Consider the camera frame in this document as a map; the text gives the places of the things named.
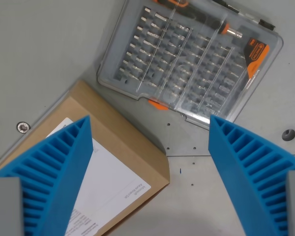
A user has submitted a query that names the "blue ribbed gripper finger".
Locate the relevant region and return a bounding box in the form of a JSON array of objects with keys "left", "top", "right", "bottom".
[
  {"left": 0, "top": 115, "right": 94, "bottom": 236},
  {"left": 207, "top": 115, "right": 295, "bottom": 236}
]

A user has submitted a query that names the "silver hex socket bolt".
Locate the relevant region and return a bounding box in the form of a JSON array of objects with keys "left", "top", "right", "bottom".
[{"left": 16, "top": 121, "right": 31, "bottom": 135}]

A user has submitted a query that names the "white printed shipping label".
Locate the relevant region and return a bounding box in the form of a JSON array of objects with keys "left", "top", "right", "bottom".
[{"left": 46, "top": 117, "right": 152, "bottom": 236}]

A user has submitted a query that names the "brown cardboard box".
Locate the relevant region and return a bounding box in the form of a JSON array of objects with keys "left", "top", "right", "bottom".
[{"left": 0, "top": 80, "right": 171, "bottom": 236}]

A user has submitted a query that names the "orange case latch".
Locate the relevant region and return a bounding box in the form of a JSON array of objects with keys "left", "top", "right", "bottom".
[{"left": 148, "top": 98, "right": 169, "bottom": 111}]

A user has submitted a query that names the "orange black case label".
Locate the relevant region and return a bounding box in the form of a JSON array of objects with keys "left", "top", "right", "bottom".
[{"left": 244, "top": 37, "right": 270, "bottom": 80}]

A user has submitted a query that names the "clear plastic bit set case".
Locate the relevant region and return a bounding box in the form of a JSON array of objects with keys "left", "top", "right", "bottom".
[{"left": 96, "top": 0, "right": 285, "bottom": 131}]

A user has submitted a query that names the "black orange screwdriver handle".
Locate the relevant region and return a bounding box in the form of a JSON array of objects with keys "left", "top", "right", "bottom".
[{"left": 153, "top": 0, "right": 243, "bottom": 39}]

